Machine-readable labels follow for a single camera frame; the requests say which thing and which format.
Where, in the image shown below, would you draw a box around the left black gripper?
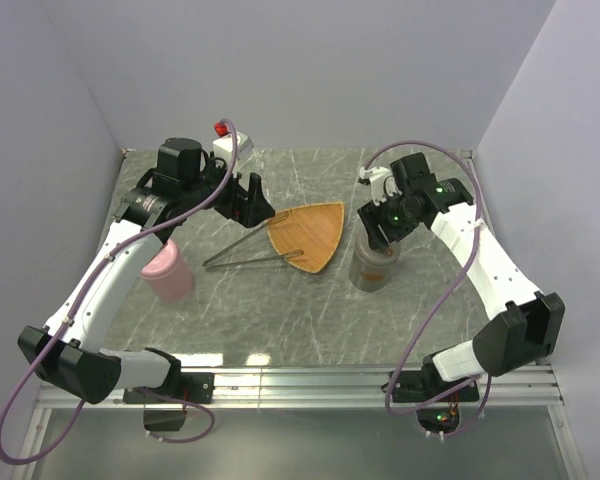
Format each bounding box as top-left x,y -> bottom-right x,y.
183,152 -> 275,227

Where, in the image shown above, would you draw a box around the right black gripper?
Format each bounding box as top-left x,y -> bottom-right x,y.
357,187 -> 421,252

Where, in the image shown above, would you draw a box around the grey round lid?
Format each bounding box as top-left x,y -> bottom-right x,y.
355,231 -> 401,267

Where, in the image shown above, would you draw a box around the metal tongs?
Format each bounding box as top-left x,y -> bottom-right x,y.
202,211 -> 304,271

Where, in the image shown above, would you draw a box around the tall grey container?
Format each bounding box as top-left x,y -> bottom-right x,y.
349,251 -> 397,293

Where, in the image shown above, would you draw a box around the pink round lid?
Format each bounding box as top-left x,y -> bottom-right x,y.
140,239 -> 182,280

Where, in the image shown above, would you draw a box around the tall pink cup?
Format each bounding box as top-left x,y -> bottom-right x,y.
140,239 -> 194,303

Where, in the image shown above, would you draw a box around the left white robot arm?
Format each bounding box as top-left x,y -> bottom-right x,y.
17,133 -> 275,404

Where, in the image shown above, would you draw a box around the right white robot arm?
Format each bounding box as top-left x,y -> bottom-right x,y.
358,153 -> 565,400

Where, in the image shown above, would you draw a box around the woven bamboo tray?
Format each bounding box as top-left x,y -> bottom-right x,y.
267,201 -> 345,274

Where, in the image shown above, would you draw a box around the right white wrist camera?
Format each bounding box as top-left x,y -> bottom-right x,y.
358,167 -> 400,206

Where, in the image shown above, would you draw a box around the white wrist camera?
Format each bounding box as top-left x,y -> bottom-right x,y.
212,122 -> 254,162
358,167 -> 400,206

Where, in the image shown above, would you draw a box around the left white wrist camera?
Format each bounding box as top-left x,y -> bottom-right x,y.
212,122 -> 254,162

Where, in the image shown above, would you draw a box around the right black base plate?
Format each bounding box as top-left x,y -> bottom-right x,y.
391,369 -> 480,404

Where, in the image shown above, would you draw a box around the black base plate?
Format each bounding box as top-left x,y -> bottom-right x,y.
122,372 -> 215,405
391,369 -> 480,404

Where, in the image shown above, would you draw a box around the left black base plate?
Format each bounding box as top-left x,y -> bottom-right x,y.
122,372 -> 215,405

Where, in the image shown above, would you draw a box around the aluminium mounting rail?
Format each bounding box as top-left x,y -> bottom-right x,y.
13,365 -> 587,479

